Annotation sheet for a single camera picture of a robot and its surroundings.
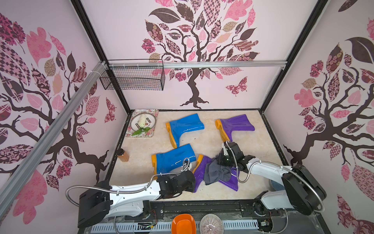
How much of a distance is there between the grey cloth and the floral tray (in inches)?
19.2

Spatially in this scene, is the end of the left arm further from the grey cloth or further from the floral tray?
the floral tray

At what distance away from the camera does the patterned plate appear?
3.58ft

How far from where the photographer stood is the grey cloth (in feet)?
2.63

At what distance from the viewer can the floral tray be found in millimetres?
1057

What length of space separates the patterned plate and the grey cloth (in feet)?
1.78
